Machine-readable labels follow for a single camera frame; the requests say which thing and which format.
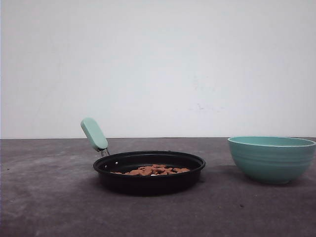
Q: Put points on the brown beef cubes pile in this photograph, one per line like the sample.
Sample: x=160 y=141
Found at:
x=154 y=170

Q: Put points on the black frying pan green handle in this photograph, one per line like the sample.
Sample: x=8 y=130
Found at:
x=125 y=162

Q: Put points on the teal ceramic bowl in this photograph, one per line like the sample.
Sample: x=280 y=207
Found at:
x=273 y=160

